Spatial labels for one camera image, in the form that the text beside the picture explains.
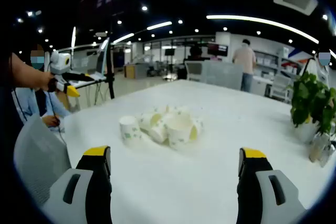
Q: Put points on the black tripod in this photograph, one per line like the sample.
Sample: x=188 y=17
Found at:
x=110 y=77

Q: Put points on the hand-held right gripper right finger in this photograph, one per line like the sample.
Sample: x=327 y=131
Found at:
x=249 y=190

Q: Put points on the white background desk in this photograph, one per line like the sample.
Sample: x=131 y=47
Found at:
x=89 y=81

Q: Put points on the white table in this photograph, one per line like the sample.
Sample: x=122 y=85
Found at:
x=183 y=182

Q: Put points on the printed paper cup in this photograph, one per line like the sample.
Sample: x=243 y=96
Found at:
x=130 y=130

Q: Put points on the grey partition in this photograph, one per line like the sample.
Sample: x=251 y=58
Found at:
x=223 y=74

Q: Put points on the glass bottle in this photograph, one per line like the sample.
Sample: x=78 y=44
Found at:
x=321 y=150

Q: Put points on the pile of paper cups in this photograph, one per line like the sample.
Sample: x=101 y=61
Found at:
x=178 y=127

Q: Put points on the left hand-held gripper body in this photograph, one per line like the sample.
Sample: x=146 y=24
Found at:
x=61 y=62

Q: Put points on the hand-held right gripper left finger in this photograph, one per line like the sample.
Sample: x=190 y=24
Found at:
x=97 y=187

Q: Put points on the green potted plant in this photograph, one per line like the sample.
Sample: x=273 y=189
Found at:
x=312 y=98

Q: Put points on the person's left hand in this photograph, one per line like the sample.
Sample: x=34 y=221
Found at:
x=47 y=82

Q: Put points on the person's black shirt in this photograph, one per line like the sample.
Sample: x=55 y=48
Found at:
x=5 y=103

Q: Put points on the curved ceiling light strip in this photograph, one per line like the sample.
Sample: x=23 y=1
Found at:
x=262 y=20

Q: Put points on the grey chair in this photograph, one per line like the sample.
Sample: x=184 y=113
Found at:
x=39 y=155

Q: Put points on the white office chair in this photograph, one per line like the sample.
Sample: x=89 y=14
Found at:
x=194 y=70

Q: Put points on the dark monitor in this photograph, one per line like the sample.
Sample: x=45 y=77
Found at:
x=218 y=50

